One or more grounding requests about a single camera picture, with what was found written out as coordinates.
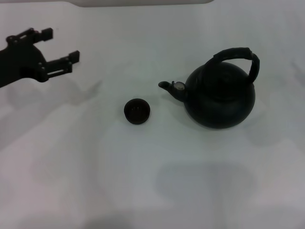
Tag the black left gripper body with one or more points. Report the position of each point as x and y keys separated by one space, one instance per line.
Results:
x=21 y=59

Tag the dark small teacup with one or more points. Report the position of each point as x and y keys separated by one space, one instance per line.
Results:
x=137 y=112

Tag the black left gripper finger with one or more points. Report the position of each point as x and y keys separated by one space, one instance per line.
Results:
x=74 y=57
x=46 y=34

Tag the black round teapot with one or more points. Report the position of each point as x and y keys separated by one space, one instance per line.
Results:
x=221 y=102

